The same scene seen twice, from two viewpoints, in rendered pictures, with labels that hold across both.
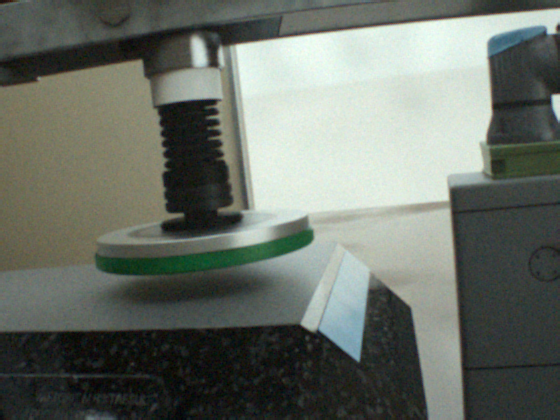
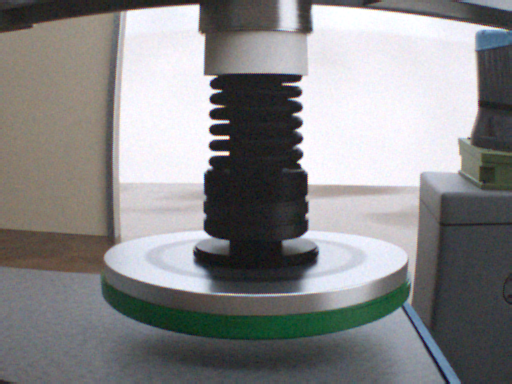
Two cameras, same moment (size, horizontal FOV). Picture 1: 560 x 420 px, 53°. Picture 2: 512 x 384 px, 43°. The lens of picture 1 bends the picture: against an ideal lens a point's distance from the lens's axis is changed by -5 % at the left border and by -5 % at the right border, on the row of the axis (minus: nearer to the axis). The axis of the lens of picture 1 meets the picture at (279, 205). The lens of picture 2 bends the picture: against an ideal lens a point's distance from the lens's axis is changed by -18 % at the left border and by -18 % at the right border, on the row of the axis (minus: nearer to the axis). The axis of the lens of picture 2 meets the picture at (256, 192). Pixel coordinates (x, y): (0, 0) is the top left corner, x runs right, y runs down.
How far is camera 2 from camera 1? 0.19 m
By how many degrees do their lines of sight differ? 10
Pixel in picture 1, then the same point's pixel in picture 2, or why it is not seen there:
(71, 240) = not seen: outside the picture
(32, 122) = not seen: outside the picture
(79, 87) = not seen: outside the picture
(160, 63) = (240, 19)
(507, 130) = (495, 134)
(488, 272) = (465, 295)
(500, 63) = (490, 60)
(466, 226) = (453, 242)
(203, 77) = (295, 45)
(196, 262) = (299, 326)
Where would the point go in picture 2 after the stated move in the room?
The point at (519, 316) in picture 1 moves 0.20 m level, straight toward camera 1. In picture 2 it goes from (484, 341) to (490, 375)
